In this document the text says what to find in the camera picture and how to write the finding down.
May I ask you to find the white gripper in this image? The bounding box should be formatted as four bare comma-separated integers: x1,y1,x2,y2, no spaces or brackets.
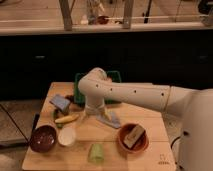
85,102,105,115

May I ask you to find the white handled black brush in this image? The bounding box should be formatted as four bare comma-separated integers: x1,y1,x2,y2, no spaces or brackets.
100,108,112,121

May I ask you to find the green vegetable toy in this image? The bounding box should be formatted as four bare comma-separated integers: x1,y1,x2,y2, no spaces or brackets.
53,109,63,129

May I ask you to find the small white bowl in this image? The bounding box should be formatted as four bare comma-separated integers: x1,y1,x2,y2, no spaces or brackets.
58,127,76,146

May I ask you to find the blue sponge block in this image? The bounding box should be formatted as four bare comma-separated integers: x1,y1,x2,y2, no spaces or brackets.
50,94,70,111

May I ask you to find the wooden table board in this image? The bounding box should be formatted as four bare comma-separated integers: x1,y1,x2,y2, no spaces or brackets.
21,81,177,171

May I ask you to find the light blue cloth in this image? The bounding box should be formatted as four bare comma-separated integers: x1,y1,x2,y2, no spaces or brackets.
96,111,121,129

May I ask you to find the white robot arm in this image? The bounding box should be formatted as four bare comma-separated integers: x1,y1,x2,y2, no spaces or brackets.
78,68,213,171

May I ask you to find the orange bowl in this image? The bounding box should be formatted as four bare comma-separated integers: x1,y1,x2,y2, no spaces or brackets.
117,123,149,154

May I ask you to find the clear green plastic cup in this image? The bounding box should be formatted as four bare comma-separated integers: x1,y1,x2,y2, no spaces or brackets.
88,143,104,164

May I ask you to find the green plastic bin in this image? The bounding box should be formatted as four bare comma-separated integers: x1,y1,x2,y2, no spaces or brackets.
74,71,122,106

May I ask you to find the tan sponge block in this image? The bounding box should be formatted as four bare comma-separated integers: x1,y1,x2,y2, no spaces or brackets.
124,125,145,148

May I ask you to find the dark red bowl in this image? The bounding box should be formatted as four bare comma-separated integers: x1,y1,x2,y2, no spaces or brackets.
29,125,57,153

